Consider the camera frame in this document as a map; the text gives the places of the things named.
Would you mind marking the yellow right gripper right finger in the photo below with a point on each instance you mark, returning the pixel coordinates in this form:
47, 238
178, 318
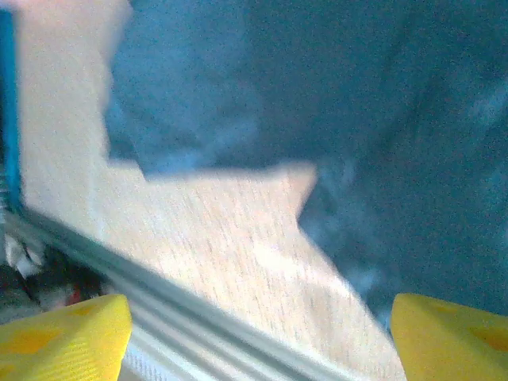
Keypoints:
452, 349

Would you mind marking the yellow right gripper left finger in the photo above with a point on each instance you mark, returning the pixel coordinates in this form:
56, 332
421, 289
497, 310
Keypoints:
59, 345

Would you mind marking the blue t-shirt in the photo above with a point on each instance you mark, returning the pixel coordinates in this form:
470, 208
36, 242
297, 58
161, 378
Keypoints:
317, 99

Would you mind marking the blue table edge strip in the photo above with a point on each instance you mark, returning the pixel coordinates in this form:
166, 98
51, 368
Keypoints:
10, 99

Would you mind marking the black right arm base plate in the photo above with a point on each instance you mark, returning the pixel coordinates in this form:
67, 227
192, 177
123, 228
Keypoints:
39, 278

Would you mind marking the aluminium rail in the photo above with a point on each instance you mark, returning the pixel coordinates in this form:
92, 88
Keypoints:
190, 329

